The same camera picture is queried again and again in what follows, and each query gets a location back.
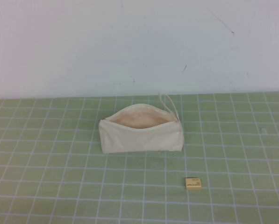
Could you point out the small yellow eraser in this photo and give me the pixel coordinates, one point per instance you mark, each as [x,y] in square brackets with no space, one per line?
[193,183]

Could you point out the white fabric pencil case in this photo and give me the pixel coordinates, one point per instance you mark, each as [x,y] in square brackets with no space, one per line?
[139,140]

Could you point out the green grid cutting mat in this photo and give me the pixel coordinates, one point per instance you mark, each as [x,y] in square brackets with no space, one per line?
[59,182]

